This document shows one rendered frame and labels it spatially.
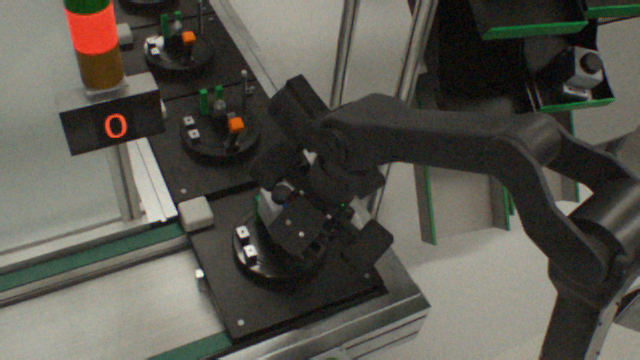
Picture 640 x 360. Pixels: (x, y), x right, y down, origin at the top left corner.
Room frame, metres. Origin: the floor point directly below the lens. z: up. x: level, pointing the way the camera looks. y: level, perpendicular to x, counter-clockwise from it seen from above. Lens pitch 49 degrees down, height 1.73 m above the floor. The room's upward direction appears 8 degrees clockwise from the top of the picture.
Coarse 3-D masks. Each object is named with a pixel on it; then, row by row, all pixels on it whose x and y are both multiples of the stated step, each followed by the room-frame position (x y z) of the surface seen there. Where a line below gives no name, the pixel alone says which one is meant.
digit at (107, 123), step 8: (120, 104) 0.52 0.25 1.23; (128, 104) 0.52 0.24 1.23; (96, 112) 0.50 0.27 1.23; (104, 112) 0.51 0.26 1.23; (112, 112) 0.51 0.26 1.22; (120, 112) 0.52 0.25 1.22; (128, 112) 0.52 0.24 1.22; (96, 120) 0.50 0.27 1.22; (104, 120) 0.50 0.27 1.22; (112, 120) 0.51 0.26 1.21; (120, 120) 0.51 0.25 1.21; (128, 120) 0.52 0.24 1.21; (96, 128) 0.50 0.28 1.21; (104, 128) 0.50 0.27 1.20; (112, 128) 0.51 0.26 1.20; (120, 128) 0.51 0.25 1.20; (128, 128) 0.52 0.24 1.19; (104, 136) 0.50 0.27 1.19; (112, 136) 0.51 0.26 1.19; (120, 136) 0.51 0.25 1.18; (128, 136) 0.52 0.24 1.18; (136, 136) 0.52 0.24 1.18; (104, 144) 0.50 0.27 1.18
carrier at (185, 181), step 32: (192, 96) 0.84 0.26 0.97; (224, 96) 0.85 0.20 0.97; (256, 96) 0.86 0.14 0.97; (192, 128) 0.73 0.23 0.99; (224, 128) 0.74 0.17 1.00; (256, 128) 0.76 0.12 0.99; (160, 160) 0.67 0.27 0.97; (192, 160) 0.68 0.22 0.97; (224, 160) 0.68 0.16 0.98; (192, 192) 0.61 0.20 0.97; (224, 192) 0.63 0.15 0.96
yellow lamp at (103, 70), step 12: (84, 60) 0.51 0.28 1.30; (96, 60) 0.51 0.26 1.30; (108, 60) 0.52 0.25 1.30; (120, 60) 0.53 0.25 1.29; (84, 72) 0.51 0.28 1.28; (96, 72) 0.51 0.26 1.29; (108, 72) 0.51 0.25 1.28; (120, 72) 0.53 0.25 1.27; (96, 84) 0.51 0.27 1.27; (108, 84) 0.51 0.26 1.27
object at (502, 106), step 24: (408, 0) 0.76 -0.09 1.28; (456, 0) 0.78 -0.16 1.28; (432, 24) 0.68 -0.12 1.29; (456, 24) 0.75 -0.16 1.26; (432, 48) 0.67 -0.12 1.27; (456, 48) 0.71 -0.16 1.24; (480, 48) 0.72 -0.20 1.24; (504, 48) 0.73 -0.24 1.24; (432, 72) 0.66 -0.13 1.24; (456, 72) 0.68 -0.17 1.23; (480, 72) 0.69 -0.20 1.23; (504, 72) 0.70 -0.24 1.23; (456, 96) 0.64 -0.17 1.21; (480, 96) 0.65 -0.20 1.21; (504, 96) 0.66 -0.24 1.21; (528, 96) 0.66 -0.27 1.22
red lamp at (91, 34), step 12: (108, 12) 0.53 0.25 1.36; (72, 24) 0.51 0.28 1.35; (84, 24) 0.51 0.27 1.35; (96, 24) 0.51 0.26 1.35; (108, 24) 0.52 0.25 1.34; (72, 36) 0.51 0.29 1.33; (84, 36) 0.51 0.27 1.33; (96, 36) 0.51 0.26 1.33; (108, 36) 0.52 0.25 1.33; (84, 48) 0.51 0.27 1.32; (96, 48) 0.51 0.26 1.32; (108, 48) 0.52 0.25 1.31
